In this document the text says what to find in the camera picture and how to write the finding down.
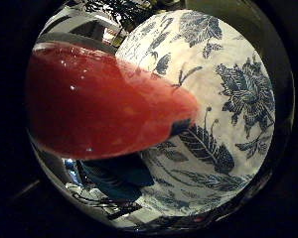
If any dark blue cloth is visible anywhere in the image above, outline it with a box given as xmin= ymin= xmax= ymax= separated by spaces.
xmin=78 ymin=153 xmax=156 ymax=203

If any blue floral white tablecloth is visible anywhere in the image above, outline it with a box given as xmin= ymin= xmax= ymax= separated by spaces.
xmin=114 ymin=8 xmax=277 ymax=220

